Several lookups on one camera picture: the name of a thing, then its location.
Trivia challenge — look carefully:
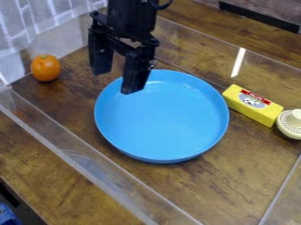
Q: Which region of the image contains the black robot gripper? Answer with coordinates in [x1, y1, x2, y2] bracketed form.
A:
[88, 0, 160, 94]

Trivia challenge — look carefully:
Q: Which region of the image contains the orange toy ball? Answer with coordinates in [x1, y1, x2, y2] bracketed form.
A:
[30, 54, 61, 82]

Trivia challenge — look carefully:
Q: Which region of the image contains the round blue tray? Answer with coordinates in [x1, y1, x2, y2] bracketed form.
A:
[93, 69, 228, 163]

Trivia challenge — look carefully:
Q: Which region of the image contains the yellow toy butter block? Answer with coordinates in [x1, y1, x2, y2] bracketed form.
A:
[221, 84, 283, 127]

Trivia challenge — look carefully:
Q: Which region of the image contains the cream round toy mushroom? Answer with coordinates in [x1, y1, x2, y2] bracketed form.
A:
[276, 109, 301, 140]

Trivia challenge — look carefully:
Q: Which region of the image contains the blue object at corner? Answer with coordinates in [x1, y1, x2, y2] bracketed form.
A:
[0, 203, 19, 225]

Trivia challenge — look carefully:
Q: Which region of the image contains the clear acrylic enclosure wall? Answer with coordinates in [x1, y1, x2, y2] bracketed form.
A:
[0, 0, 301, 225]

